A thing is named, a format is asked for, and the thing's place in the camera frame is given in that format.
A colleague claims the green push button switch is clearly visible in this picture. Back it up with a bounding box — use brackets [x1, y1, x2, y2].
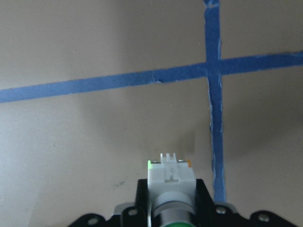
[146, 152, 197, 227]

